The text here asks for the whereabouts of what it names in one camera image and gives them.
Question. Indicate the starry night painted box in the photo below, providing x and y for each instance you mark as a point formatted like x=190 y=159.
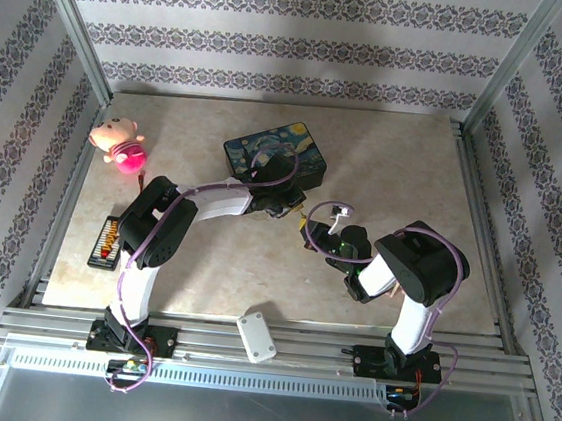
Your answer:
x=247 y=151

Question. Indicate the small pink plastic toy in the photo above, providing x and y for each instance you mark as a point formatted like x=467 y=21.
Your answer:
x=395 y=292

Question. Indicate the aluminium side rail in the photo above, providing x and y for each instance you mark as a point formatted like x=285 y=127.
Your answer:
x=68 y=198
x=485 y=232

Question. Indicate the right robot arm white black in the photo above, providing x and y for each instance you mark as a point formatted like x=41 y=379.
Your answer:
x=424 y=286

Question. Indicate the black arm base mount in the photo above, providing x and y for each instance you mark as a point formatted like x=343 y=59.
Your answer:
x=161 y=341
x=368 y=360

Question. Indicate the black abacus toy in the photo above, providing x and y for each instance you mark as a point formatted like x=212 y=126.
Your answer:
x=105 y=245

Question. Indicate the white plastic box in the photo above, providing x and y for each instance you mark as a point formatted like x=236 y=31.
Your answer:
x=256 y=337

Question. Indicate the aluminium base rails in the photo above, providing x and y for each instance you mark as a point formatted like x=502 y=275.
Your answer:
x=307 y=346

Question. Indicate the pink plush pig toy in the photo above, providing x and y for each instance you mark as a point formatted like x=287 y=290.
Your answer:
x=119 y=145

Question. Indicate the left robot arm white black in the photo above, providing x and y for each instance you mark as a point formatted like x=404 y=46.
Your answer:
x=157 y=238

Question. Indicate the aluminium frame post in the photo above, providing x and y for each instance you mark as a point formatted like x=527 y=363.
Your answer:
x=512 y=69
x=74 y=28

